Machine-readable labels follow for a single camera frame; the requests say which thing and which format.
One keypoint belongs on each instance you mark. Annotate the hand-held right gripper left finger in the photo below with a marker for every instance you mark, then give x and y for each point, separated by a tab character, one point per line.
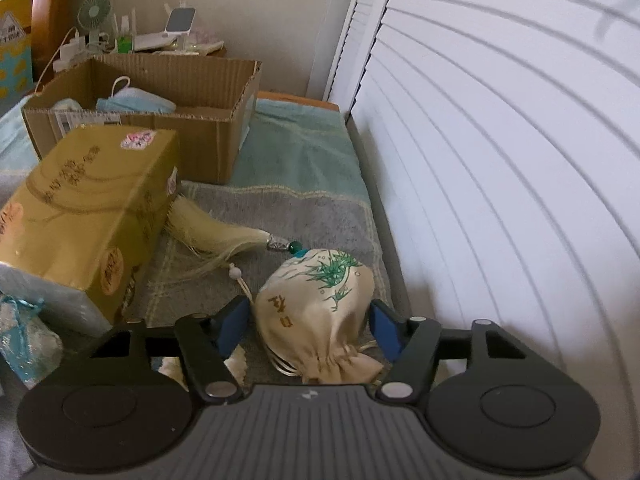
232	322

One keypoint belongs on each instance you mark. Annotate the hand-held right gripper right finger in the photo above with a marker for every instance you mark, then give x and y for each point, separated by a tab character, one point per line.
385	330

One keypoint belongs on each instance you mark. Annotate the cream knitted scrunchie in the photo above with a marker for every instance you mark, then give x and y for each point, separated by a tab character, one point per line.
236	362

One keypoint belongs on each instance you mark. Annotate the cream tassel with beads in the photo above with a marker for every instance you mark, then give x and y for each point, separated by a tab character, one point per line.
210	232

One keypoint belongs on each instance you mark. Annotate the cardboard box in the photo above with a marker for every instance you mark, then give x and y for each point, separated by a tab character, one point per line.
200	140

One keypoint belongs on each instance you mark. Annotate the grey teal checked blanket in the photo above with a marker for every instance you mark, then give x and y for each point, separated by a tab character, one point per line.
300	200

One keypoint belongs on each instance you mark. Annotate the gold tissue pack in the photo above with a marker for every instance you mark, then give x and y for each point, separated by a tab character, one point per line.
85	210

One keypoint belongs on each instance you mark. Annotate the teal organza pouch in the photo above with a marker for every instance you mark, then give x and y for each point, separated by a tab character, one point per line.
30	340

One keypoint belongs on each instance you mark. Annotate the white louvered door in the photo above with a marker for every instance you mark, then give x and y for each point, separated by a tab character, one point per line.
500	160
360	20

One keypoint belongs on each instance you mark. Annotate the blue face mask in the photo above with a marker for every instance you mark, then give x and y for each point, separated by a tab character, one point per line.
135	102

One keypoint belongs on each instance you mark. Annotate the white face mask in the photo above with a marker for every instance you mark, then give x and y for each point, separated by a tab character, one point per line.
67	104

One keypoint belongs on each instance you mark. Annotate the small green bottle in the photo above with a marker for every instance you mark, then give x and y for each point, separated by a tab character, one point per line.
122	42

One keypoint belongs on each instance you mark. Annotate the white phone on stand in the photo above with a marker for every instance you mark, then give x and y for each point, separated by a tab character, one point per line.
179	20

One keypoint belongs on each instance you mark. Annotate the white power charger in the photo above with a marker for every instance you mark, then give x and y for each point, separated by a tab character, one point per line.
70	52

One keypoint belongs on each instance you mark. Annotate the yellow teal paper bag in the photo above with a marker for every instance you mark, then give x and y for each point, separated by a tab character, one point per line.
15	60

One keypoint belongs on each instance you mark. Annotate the small green desk fan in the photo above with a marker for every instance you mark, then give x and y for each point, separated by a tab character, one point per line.
95	10

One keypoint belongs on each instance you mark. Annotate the wooden headboard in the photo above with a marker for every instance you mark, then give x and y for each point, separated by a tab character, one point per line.
47	0

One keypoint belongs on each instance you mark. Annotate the grey bed frame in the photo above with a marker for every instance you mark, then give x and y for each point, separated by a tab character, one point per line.
380	200

